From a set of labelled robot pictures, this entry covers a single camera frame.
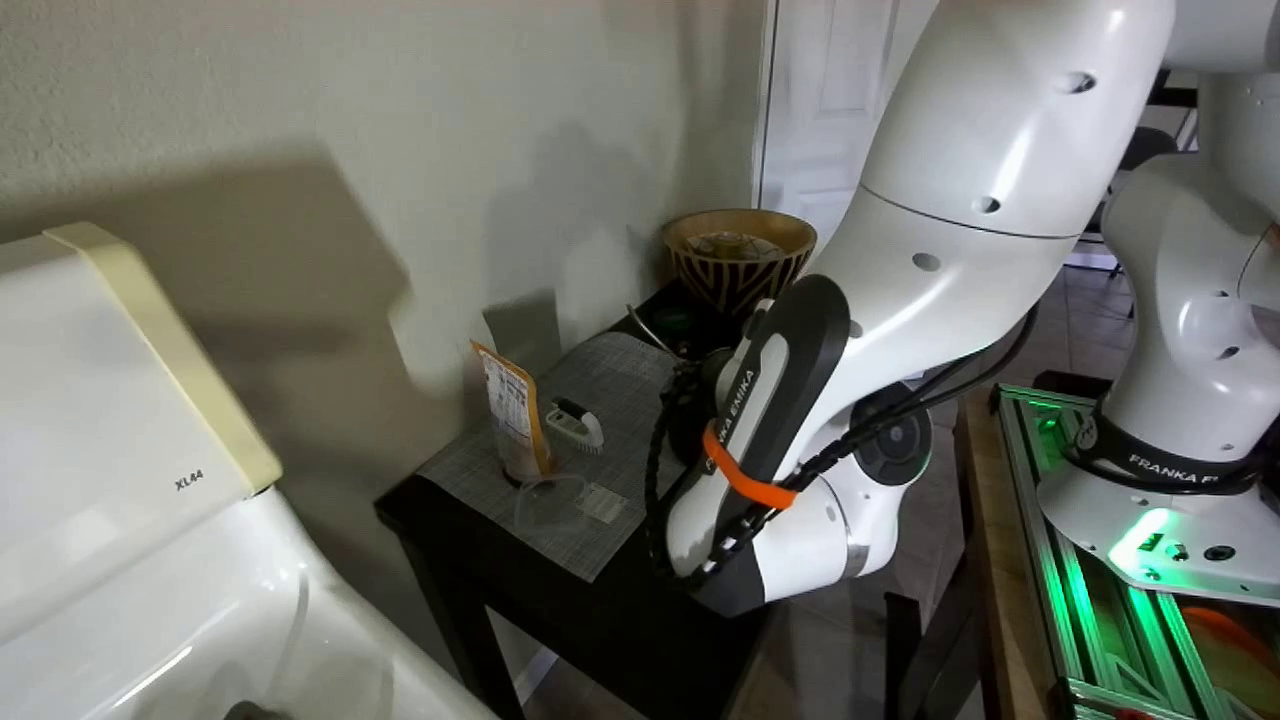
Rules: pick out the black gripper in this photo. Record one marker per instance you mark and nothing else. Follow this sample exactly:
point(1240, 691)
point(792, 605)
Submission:
point(698, 403)

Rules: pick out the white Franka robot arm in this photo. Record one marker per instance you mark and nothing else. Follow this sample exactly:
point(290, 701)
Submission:
point(984, 173)

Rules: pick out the grey placemat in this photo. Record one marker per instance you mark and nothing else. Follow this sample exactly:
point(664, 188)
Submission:
point(586, 440)

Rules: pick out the small white box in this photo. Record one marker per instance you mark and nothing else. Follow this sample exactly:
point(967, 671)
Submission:
point(574, 425)

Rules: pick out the patterned woven bowl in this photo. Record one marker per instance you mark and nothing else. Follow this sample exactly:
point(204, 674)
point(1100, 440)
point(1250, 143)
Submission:
point(732, 261)

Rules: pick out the orange printed pouch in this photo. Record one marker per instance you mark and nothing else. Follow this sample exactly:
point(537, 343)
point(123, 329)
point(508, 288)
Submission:
point(508, 405)

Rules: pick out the black side table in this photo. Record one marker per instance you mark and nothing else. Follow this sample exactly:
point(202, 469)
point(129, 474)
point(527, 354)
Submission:
point(533, 586)

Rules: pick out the white panel door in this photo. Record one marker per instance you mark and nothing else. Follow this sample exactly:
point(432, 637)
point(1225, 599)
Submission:
point(826, 107)

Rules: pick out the wooden board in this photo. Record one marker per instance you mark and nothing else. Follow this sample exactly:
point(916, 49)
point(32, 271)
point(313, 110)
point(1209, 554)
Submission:
point(994, 560)

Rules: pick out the white stove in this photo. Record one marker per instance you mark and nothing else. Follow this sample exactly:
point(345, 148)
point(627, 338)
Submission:
point(123, 532)

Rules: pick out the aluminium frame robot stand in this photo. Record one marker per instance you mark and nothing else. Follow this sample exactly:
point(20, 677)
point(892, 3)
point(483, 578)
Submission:
point(1065, 532)

